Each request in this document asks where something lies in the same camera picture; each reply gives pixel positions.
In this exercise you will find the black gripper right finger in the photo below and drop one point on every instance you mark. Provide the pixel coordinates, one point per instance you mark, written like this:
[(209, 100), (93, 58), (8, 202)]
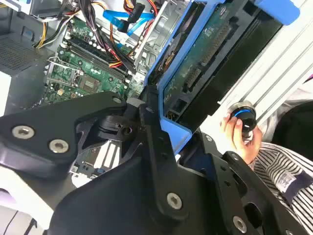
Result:
[(227, 186)]

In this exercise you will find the person's bare hand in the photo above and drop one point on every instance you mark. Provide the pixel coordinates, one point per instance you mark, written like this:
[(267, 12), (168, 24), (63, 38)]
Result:
[(234, 134)]

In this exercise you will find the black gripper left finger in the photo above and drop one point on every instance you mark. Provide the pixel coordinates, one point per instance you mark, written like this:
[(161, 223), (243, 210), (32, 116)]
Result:
[(36, 147)]

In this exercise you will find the hard disk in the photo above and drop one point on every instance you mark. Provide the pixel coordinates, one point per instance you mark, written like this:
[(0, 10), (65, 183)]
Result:
[(195, 63)]

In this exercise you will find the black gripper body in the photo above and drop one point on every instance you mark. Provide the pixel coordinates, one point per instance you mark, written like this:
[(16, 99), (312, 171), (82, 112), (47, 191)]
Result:
[(110, 208)]

